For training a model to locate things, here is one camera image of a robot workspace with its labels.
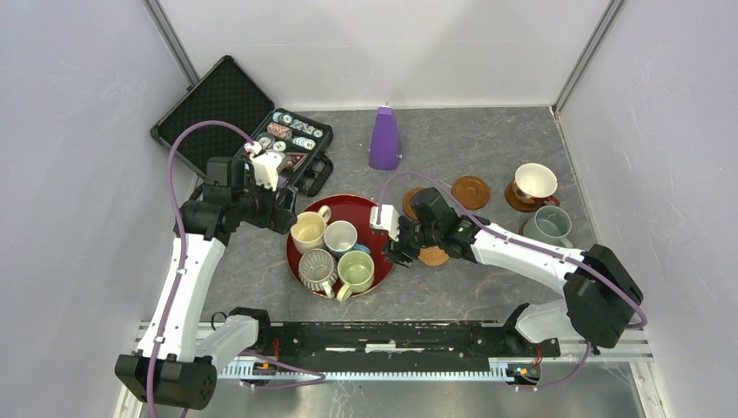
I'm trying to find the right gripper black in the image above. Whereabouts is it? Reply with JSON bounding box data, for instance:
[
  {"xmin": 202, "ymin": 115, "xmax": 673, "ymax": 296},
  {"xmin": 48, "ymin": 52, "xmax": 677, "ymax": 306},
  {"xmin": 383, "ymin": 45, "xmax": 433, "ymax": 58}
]
[{"xmin": 381, "ymin": 216, "xmax": 440, "ymax": 269}]

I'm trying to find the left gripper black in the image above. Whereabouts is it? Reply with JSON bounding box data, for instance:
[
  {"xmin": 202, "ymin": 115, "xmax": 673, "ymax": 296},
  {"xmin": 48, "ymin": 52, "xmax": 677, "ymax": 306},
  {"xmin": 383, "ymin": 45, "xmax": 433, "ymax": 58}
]
[{"xmin": 232, "ymin": 170, "xmax": 297, "ymax": 234}]

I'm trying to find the woven rattan coaster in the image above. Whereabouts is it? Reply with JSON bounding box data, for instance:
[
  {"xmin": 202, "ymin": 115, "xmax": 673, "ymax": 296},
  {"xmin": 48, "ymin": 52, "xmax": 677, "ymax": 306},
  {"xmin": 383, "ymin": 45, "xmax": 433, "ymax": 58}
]
[{"xmin": 419, "ymin": 246, "xmax": 450, "ymax": 266}]

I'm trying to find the cream yellow mug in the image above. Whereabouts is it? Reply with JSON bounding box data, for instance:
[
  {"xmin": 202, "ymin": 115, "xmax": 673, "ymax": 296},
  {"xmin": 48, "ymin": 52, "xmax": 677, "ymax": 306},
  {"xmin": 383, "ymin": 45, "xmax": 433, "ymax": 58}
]
[{"xmin": 290, "ymin": 206, "xmax": 332, "ymax": 254}]

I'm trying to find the light green mug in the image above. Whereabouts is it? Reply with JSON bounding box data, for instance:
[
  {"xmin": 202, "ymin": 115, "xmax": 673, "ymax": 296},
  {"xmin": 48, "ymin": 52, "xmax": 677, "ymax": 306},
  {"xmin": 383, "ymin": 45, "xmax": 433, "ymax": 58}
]
[{"xmin": 336, "ymin": 250, "xmax": 375, "ymax": 301}]

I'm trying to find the red round tray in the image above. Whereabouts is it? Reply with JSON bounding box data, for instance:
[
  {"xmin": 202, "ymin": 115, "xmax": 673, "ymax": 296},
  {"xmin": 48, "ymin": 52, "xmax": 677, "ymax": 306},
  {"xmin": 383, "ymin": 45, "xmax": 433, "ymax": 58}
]
[{"xmin": 285, "ymin": 194, "xmax": 392, "ymax": 298}]

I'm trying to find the blue mug white inside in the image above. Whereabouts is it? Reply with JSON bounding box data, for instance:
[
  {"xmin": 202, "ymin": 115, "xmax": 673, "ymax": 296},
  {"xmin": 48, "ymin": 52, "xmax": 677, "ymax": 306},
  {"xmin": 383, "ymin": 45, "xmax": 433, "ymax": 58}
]
[{"xmin": 324, "ymin": 220, "xmax": 371, "ymax": 259}]

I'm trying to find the grey ribbed mug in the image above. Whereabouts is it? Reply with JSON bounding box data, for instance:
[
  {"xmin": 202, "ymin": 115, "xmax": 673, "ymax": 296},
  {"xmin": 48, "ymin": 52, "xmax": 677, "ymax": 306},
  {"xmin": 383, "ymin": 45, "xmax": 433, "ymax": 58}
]
[{"xmin": 299, "ymin": 248, "xmax": 338, "ymax": 298}]

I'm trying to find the black poker chip case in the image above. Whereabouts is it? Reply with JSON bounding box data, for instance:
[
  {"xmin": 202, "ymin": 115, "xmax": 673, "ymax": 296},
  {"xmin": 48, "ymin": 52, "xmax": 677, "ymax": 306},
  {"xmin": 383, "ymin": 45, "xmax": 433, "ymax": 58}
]
[{"xmin": 151, "ymin": 56, "xmax": 333, "ymax": 197}]

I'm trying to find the white bowl cup red outside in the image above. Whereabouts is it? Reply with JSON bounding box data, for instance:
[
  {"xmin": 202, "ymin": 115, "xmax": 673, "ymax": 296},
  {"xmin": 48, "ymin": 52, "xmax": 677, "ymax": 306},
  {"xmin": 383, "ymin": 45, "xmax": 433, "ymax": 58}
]
[{"xmin": 512, "ymin": 163, "xmax": 560, "ymax": 210}]

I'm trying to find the grey green mug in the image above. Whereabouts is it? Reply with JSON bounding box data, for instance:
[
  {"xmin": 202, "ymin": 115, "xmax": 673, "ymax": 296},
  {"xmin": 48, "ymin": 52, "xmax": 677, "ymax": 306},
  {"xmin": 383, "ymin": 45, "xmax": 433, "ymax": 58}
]
[{"xmin": 523, "ymin": 206, "xmax": 574, "ymax": 248}]

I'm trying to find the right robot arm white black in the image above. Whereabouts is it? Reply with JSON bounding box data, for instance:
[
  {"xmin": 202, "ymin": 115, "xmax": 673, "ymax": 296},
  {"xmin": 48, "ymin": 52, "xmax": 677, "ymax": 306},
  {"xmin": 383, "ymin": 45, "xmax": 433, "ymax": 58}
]
[{"xmin": 369, "ymin": 187, "xmax": 647, "ymax": 355}]

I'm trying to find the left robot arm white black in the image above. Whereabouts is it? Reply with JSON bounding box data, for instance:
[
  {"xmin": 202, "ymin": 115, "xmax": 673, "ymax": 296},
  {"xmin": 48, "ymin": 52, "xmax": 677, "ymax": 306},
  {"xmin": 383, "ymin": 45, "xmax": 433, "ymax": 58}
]
[{"xmin": 115, "ymin": 152, "xmax": 297, "ymax": 410}]

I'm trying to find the purple metronome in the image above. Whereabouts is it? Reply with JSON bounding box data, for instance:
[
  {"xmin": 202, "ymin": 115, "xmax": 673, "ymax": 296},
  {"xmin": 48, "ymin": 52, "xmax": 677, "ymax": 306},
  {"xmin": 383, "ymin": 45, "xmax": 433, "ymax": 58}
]
[{"xmin": 369, "ymin": 104, "xmax": 401, "ymax": 171}]

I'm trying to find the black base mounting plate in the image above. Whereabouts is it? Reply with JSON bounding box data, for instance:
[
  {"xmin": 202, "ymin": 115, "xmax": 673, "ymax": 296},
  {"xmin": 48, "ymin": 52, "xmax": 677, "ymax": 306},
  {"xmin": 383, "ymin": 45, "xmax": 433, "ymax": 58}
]
[{"xmin": 252, "ymin": 320, "xmax": 561, "ymax": 374}]

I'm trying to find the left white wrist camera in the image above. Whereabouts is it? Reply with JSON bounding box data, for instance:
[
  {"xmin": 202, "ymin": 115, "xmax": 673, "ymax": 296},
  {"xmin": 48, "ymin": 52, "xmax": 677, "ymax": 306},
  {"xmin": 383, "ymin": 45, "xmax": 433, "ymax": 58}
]
[{"xmin": 244, "ymin": 141, "xmax": 287, "ymax": 192}]

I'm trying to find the aluminium rail frame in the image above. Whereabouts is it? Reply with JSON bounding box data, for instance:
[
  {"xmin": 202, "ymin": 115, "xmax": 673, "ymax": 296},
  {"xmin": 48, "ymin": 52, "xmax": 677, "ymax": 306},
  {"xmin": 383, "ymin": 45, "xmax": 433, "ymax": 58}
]
[{"xmin": 112, "ymin": 320, "xmax": 675, "ymax": 418}]

